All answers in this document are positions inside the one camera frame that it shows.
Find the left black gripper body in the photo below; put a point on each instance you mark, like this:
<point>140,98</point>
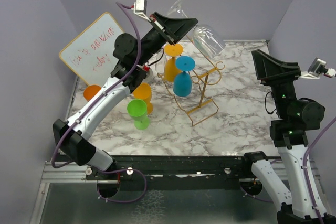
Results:
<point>169,33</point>

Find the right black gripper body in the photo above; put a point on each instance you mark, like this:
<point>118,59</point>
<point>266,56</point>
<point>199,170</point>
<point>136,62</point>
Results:
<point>281,76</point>

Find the yellow goblet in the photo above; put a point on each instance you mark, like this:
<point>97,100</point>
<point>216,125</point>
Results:
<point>144,93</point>
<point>170,69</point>

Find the blue goblet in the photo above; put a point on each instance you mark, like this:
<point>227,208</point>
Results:
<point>183,83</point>

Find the clear wine glass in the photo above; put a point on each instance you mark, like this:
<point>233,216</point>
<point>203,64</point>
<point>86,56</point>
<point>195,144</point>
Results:
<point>160,61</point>

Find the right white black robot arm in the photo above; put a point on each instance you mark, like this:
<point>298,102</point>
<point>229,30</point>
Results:
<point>299,202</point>

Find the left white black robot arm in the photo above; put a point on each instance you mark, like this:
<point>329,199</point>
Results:
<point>72,135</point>

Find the grey holder with marker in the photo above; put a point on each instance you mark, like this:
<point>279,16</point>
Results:
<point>149,74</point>

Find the whiteboard with red writing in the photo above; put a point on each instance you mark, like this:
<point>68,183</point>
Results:
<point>90,54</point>

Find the green goblet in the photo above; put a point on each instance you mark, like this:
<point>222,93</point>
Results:
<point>137,110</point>

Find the orange cup left back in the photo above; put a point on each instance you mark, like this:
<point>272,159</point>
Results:
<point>90,91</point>

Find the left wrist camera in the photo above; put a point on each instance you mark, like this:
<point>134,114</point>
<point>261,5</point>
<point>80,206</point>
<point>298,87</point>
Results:
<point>139,8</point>

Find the gold wire glass rack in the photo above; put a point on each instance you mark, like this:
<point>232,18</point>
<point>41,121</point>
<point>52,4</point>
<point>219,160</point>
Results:
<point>198,79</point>

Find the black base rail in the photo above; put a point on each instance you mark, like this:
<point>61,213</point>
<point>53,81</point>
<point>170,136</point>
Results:
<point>179,172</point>

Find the aluminium extrusion rail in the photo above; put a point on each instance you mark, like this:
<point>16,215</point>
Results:
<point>71,173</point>

